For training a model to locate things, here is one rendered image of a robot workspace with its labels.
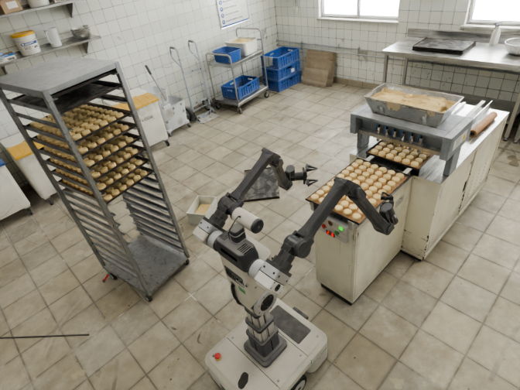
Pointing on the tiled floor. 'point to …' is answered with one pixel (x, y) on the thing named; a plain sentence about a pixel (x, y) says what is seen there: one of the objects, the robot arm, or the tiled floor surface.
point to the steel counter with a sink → (486, 54)
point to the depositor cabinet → (444, 186)
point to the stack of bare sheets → (263, 186)
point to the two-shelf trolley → (242, 74)
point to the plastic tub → (201, 209)
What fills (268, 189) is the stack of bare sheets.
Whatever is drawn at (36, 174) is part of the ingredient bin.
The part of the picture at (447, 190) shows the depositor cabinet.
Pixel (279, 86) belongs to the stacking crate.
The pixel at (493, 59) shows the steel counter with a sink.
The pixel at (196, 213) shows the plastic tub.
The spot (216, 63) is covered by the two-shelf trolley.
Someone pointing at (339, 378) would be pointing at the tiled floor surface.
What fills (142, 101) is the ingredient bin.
